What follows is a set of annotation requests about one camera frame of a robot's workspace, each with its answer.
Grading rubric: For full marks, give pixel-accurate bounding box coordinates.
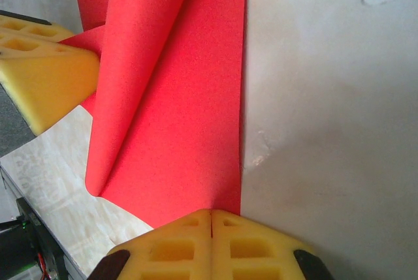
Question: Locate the red left base wire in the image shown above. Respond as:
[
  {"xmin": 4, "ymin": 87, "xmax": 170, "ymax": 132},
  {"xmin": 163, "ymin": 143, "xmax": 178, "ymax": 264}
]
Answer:
[{"xmin": 34, "ymin": 249, "xmax": 55, "ymax": 279}]

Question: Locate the aluminium mounting rail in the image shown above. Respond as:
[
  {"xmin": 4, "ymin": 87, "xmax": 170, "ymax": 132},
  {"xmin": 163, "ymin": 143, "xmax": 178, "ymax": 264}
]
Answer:
[{"xmin": 0, "ymin": 161, "xmax": 94, "ymax": 280}]

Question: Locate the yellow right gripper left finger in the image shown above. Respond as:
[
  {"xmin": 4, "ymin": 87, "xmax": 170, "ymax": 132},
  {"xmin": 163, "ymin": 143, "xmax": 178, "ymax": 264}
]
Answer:
[{"xmin": 89, "ymin": 208, "xmax": 213, "ymax": 280}]

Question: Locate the red square paper sheet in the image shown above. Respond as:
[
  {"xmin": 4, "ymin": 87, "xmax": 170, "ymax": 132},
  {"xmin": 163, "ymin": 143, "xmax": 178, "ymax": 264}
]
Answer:
[{"xmin": 70, "ymin": 0, "xmax": 248, "ymax": 230}]

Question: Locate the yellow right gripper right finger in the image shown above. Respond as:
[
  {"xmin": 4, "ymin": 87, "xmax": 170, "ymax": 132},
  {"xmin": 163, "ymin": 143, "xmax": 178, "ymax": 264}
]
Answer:
[{"xmin": 212, "ymin": 210, "xmax": 337, "ymax": 280}]

